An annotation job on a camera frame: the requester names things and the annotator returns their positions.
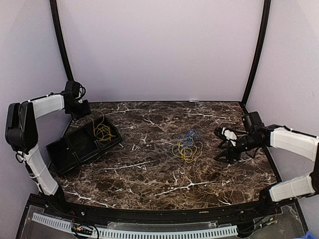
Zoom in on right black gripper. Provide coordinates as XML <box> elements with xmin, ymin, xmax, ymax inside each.
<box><xmin>215</xmin><ymin>133</ymin><xmax>262</xmax><ymax>164</ymax></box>

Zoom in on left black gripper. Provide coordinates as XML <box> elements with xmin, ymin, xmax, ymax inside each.
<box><xmin>66</xmin><ymin>99</ymin><xmax>91</xmax><ymax>120</ymax></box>

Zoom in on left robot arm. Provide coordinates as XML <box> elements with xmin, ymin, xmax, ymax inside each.
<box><xmin>5</xmin><ymin>81</ymin><xmax>91</xmax><ymax>217</ymax></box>

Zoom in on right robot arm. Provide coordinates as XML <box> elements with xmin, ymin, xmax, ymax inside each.
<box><xmin>214</xmin><ymin>112</ymin><xmax>319</xmax><ymax>216</ymax></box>

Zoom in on black compartment tray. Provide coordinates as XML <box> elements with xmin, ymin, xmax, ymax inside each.
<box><xmin>46</xmin><ymin>116</ymin><xmax>122</xmax><ymax>176</ymax></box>

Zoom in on blue object at corner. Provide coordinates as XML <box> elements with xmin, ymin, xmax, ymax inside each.
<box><xmin>302</xmin><ymin>231</ymin><xmax>318</xmax><ymax>239</ymax></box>

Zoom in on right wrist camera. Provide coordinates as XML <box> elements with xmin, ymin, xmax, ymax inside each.
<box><xmin>214</xmin><ymin>127</ymin><xmax>238</xmax><ymax>146</ymax></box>

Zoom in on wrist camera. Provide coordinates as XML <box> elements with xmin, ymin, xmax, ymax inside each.
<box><xmin>214</xmin><ymin>127</ymin><xmax>238</xmax><ymax>146</ymax></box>
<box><xmin>76</xmin><ymin>84</ymin><xmax>86</xmax><ymax>103</ymax></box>

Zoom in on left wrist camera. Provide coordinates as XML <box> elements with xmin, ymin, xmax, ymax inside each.
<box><xmin>76</xmin><ymin>84</ymin><xmax>86</xmax><ymax>103</ymax></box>

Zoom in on blue cable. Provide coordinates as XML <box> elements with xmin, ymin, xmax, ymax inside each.
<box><xmin>167</xmin><ymin>128</ymin><xmax>204</xmax><ymax>160</ymax></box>

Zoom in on black front rail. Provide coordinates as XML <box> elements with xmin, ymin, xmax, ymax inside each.
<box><xmin>27</xmin><ymin>194</ymin><xmax>300</xmax><ymax>229</ymax></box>

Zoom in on white slotted cable duct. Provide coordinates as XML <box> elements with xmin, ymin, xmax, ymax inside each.
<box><xmin>32</xmin><ymin>213</ymin><xmax>238</xmax><ymax>239</ymax></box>

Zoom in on left black frame post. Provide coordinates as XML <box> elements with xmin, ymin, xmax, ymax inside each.
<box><xmin>49</xmin><ymin>0</ymin><xmax>74</xmax><ymax>81</ymax></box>

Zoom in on black frame post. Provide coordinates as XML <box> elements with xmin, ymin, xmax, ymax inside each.
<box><xmin>241</xmin><ymin>0</ymin><xmax>271</xmax><ymax>107</ymax></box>
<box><xmin>49</xmin><ymin>0</ymin><xmax>74</xmax><ymax>81</ymax></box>

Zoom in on right black frame post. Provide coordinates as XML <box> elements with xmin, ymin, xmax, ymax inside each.
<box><xmin>241</xmin><ymin>0</ymin><xmax>271</xmax><ymax>107</ymax></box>

